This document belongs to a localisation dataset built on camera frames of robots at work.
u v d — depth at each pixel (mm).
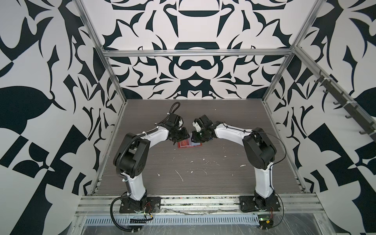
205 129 746
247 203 743
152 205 739
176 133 813
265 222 712
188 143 953
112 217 684
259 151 524
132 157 489
